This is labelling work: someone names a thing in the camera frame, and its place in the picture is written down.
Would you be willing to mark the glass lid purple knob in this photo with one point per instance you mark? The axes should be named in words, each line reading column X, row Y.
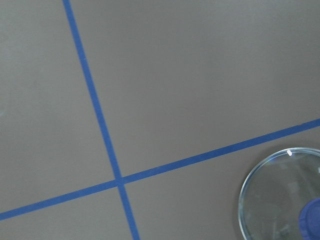
column 280, row 197

